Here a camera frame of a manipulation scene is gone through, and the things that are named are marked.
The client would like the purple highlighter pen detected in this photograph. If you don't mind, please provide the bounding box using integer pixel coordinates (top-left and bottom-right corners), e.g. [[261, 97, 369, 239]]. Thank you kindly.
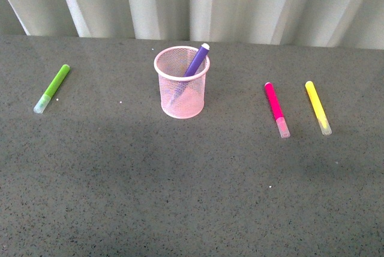
[[169, 43, 211, 104]]

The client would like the pink highlighter pen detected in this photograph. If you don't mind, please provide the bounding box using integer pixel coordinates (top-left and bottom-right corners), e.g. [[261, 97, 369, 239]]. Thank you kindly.
[[264, 82, 290, 138]]

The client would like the pink mesh pen cup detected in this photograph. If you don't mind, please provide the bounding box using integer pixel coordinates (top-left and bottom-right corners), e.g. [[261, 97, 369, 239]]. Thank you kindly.
[[154, 43, 210, 119]]

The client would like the yellow highlighter pen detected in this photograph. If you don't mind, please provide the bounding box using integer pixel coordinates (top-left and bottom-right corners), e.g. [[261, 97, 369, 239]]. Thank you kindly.
[[305, 81, 332, 136]]

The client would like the green highlighter pen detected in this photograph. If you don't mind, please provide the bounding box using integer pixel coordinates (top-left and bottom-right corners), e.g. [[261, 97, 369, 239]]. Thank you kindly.
[[33, 64, 71, 113]]

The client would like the white pleated curtain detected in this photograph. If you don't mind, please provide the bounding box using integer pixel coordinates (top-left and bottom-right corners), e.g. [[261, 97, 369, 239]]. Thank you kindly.
[[1, 0, 383, 49]]

